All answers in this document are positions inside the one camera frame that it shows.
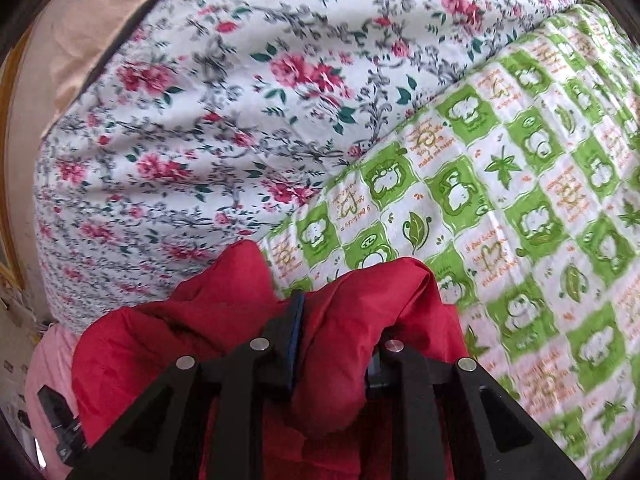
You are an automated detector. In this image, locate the red quilted puffer jacket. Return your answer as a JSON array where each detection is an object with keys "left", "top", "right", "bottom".
[{"left": 72, "top": 240, "right": 466, "bottom": 479}]

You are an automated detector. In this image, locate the pink folded blanket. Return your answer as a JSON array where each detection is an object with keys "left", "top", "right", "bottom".
[{"left": 25, "top": 324, "right": 79, "bottom": 479}]

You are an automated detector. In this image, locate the green patterned bed sheet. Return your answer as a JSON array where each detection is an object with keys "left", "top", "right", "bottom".
[{"left": 259, "top": 0, "right": 639, "bottom": 479}]

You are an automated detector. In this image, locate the floral white quilt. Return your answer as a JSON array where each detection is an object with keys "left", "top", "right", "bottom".
[{"left": 35, "top": 0, "right": 577, "bottom": 333}]

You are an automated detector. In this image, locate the beige satin pillow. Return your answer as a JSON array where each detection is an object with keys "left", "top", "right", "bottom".
[{"left": 50, "top": 0, "right": 157, "bottom": 120}]

